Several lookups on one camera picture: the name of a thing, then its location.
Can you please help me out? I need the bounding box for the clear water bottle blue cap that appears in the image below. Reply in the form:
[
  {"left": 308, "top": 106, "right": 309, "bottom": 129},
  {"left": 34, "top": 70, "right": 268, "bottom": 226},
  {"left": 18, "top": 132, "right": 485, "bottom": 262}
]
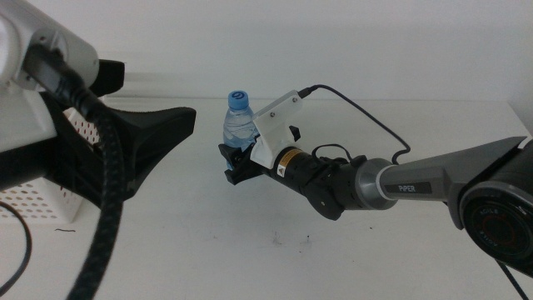
[{"left": 222, "top": 89, "right": 262, "bottom": 170}]

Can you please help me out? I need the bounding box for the black right camera cable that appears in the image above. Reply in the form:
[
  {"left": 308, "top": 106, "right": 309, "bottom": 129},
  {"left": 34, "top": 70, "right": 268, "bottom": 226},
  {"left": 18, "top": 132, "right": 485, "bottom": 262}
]
[{"left": 296, "top": 83, "right": 412, "bottom": 166}]

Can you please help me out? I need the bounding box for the braided black left camera cable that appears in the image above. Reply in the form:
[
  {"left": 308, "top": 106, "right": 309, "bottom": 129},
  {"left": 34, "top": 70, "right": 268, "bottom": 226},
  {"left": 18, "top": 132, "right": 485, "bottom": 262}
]
[{"left": 23, "top": 43, "right": 128, "bottom": 300}]

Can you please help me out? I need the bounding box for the white perforated plastic basket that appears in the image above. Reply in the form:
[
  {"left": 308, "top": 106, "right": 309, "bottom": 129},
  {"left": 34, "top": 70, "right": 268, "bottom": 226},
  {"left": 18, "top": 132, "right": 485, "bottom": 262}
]
[{"left": 0, "top": 107, "right": 105, "bottom": 224}]

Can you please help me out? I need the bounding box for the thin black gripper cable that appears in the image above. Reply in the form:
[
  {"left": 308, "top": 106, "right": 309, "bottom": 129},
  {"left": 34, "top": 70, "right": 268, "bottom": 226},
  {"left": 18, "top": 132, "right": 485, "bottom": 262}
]
[
  {"left": 0, "top": 201, "right": 33, "bottom": 298},
  {"left": 311, "top": 142, "right": 355, "bottom": 164}
]

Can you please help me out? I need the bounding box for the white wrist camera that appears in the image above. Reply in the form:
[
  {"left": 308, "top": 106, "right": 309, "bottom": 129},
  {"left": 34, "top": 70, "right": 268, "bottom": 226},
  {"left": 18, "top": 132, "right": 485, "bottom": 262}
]
[
  {"left": 249, "top": 89, "right": 304, "bottom": 170},
  {"left": 0, "top": 0, "right": 102, "bottom": 154}
]

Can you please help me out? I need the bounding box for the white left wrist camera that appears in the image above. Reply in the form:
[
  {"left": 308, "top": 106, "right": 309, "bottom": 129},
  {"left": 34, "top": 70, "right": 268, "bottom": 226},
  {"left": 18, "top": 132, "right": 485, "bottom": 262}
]
[{"left": 0, "top": 0, "right": 102, "bottom": 154}]

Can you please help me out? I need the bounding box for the thin black right gripper cable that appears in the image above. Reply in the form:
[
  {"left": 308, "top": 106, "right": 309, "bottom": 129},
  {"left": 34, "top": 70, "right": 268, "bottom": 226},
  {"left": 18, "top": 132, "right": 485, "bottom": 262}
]
[{"left": 311, "top": 142, "right": 355, "bottom": 164}]

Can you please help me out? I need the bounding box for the black right arm base cable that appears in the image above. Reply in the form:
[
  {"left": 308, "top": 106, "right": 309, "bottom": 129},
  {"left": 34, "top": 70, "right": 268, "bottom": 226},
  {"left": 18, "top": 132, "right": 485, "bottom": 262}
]
[{"left": 494, "top": 257, "right": 531, "bottom": 300}]

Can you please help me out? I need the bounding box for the thin black left gripper cable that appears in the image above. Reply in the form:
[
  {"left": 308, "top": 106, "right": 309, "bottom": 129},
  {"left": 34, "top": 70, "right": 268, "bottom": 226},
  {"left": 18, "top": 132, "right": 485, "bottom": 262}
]
[{"left": 0, "top": 201, "right": 33, "bottom": 298}]

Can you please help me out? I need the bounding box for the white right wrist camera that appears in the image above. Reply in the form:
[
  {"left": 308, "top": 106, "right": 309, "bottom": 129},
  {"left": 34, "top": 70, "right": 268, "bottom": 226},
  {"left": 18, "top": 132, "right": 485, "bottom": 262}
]
[{"left": 249, "top": 89, "right": 304, "bottom": 170}]

